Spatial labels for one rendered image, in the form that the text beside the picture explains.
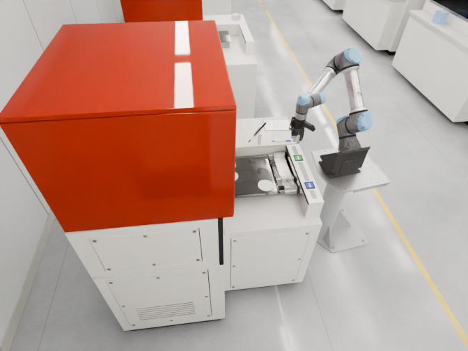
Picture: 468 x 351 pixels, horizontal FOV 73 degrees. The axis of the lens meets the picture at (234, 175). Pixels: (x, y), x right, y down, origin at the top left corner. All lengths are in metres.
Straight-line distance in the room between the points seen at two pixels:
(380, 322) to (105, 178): 2.20
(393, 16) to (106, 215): 5.72
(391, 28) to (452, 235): 3.96
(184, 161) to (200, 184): 0.14
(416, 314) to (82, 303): 2.51
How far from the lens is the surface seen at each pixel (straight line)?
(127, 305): 2.17
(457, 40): 4.98
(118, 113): 1.09
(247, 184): 2.06
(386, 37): 6.50
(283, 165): 2.25
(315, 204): 1.96
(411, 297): 2.98
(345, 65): 2.25
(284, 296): 2.66
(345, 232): 3.09
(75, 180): 1.32
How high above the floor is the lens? 2.38
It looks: 44 degrees down
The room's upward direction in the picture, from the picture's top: 1 degrees clockwise
